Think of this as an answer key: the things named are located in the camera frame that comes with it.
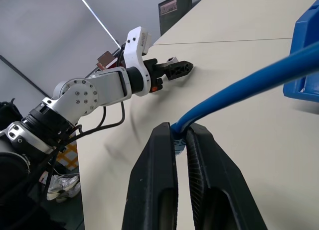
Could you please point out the blue plastic bin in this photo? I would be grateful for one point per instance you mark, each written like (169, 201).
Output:
(305, 38)

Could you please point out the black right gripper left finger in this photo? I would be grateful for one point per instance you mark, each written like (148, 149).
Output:
(152, 170)

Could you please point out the dark computer monitor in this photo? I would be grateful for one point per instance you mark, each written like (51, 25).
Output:
(172, 13)

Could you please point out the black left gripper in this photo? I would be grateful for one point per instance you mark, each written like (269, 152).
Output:
(155, 70)

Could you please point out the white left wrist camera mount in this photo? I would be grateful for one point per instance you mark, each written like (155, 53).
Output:
(133, 53)

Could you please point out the yellow white lattice crate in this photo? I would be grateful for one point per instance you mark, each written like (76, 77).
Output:
(67, 156)

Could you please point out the brown and red box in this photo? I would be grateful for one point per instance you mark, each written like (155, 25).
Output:
(106, 59)

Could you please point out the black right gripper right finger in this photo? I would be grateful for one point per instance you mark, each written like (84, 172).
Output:
(214, 175)

